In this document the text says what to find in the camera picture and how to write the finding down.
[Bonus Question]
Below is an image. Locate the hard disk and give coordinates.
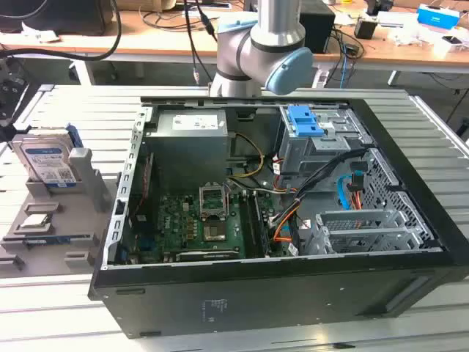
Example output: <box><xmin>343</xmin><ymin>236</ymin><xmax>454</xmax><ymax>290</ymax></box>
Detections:
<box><xmin>10</xmin><ymin>123</ymin><xmax>83</xmax><ymax>189</ymax></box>

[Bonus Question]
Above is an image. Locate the metal disk bay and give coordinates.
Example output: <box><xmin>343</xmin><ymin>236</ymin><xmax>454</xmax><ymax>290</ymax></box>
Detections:
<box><xmin>275</xmin><ymin>104</ymin><xmax>373</xmax><ymax>191</ymax></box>

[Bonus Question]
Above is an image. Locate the white crumpled paper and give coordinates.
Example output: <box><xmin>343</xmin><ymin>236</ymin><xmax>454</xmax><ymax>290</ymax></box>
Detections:
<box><xmin>20</xmin><ymin>21</ymin><xmax>60</xmax><ymax>44</ymax></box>

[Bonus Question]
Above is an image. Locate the large black box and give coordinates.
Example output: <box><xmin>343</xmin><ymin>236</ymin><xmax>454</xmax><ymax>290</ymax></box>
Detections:
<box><xmin>0</xmin><ymin>0</ymin><xmax>114</xmax><ymax>37</ymax></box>

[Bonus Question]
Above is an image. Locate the silver CPU chip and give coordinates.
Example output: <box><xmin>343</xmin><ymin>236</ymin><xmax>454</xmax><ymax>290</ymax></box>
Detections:
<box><xmin>20</xmin><ymin>214</ymin><xmax>53</xmax><ymax>230</ymax></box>

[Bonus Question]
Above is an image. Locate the long wooden desk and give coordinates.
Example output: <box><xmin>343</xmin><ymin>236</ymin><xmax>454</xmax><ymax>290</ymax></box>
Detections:
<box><xmin>0</xmin><ymin>0</ymin><xmax>469</xmax><ymax>87</ymax></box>

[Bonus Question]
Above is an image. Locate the RAM stick blue label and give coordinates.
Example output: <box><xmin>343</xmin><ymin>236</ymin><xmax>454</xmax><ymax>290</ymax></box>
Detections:
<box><xmin>21</xmin><ymin>235</ymin><xmax>73</xmax><ymax>246</ymax></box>

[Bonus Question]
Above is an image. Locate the gray parts rack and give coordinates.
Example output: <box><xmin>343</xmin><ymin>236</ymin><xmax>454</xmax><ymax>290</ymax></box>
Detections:
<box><xmin>0</xmin><ymin>126</ymin><xmax>113</xmax><ymax>278</ymax></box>

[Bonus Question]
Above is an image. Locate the gray power supply unit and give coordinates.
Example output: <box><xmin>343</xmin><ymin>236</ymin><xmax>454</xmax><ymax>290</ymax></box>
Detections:
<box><xmin>144</xmin><ymin>109</ymin><xmax>234</xmax><ymax>185</ymax></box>

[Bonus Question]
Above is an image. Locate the green motherboard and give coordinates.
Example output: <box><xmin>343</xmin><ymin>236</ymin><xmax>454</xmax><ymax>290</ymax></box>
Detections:
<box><xmin>131</xmin><ymin>191</ymin><xmax>294</xmax><ymax>263</ymax></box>

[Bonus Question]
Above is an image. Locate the CPU socket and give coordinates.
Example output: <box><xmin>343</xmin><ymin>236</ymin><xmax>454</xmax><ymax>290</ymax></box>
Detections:
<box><xmin>203</xmin><ymin>218</ymin><xmax>229</xmax><ymax>243</ymax></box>

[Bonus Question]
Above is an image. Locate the black graphics card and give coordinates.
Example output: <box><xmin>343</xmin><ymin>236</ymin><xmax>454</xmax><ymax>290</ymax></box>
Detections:
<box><xmin>175</xmin><ymin>249</ymin><xmax>241</xmax><ymax>263</ymax></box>

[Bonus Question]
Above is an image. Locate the black RAM slot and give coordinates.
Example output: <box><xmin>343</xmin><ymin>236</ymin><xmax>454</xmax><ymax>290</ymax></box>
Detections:
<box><xmin>252</xmin><ymin>192</ymin><xmax>273</xmax><ymax>256</ymax></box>
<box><xmin>240</xmin><ymin>192</ymin><xmax>263</xmax><ymax>257</ymax></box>

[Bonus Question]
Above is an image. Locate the blue plastic bay latch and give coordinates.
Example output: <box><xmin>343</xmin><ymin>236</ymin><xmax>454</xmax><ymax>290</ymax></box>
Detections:
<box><xmin>287</xmin><ymin>105</ymin><xmax>328</xmax><ymax>137</ymax></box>

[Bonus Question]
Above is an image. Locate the black speaker box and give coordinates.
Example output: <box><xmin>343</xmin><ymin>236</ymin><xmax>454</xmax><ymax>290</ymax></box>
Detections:
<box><xmin>298</xmin><ymin>2</ymin><xmax>336</xmax><ymax>55</ymax></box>

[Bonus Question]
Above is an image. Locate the black open PC case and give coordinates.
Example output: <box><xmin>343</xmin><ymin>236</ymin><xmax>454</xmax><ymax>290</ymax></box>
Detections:
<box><xmin>86</xmin><ymin>95</ymin><xmax>469</xmax><ymax>340</ymax></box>

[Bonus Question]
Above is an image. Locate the small black cube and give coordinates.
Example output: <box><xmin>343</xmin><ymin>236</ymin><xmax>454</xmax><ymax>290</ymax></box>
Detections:
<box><xmin>353</xmin><ymin>18</ymin><xmax>379</xmax><ymax>40</ymax></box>

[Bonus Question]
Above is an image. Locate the silver metal drive cage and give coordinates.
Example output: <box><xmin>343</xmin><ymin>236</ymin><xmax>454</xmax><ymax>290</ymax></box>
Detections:
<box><xmin>303</xmin><ymin>208</ymin><xmax>423</xmax><ymax>256</ymax></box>

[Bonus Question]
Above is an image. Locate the flat white paper box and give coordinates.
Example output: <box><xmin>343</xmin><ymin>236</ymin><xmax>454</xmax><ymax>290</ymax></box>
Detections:
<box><xmin>376</xmin><ymin>10</ymin><xmax>406</xmax><ymax>29</ymax></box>

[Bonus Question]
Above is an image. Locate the blue and white carton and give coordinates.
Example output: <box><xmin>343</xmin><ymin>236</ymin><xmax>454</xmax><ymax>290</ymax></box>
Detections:
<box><xmin>416</xmin><ymin>3</ymin><xmax>461</xmax><ymax>29</ymax></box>

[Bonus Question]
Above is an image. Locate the small white box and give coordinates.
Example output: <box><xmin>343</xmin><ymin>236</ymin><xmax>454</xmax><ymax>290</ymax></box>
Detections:
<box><xmin>432</xmin><ymin>34</ymin><xmax>469</xmax><ymax>54</ymax></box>

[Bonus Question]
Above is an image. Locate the thick black cable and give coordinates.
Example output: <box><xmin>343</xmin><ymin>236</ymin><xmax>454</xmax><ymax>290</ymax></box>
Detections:
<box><xmin>0</xmin><ymin>0</ymin><xmax>122</xmax><ymax>62</ymax></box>

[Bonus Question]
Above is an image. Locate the black cable coil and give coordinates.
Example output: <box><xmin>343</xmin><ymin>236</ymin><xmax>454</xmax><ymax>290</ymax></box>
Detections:
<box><xmin>141</xmin><ymin>9</ymin><xmax>221</xmax><ymax>33</ymax></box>

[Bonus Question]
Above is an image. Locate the thin black hanging cable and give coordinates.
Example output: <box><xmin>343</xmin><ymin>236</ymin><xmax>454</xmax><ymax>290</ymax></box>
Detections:
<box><xmin>182</xmin><ymin>0</ymin><xmax>220</xmax><ymax>86</ymax></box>

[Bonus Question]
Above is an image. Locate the metal socket cover frame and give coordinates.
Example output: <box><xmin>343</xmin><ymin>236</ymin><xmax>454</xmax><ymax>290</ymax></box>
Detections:
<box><xmin>197</xmin><ymin>181</ymin><xmax>230</xmax><ymax>221</ymax></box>

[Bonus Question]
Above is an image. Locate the yellow wire bundle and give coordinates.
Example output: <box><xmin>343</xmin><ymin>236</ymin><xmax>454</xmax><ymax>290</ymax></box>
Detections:
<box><xmin>229</xmin><ymin>133</ymin><xmax>265</xmax><ymax>181</ymax></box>

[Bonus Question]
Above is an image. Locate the orange wire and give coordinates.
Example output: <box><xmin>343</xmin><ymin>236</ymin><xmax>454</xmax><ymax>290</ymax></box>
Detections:
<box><xmin>273</xmin><ymin>204</ymin><xmax>302</xmax><ymax>243</ymax></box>

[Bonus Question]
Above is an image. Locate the black wire bundle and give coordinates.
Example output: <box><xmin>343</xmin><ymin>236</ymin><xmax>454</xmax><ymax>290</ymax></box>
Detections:
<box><xmin>292</xmin><ymin>148</ymin><xmax>368</xmax><ymax>206</ymax></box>

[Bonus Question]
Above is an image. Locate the blue hanging cable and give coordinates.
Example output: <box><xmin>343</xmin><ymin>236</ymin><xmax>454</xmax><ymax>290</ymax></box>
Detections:
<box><xmin>339</xmin><ymin>36</ymin><xmax>350</xmax><ymax>89</ymax></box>

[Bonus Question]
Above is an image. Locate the blue data wire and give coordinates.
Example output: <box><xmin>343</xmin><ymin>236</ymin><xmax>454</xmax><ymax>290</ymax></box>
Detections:
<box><xmin>336</xmin><ymin>174</ymin><xmax>355</xmax><ymax>210</ymax></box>

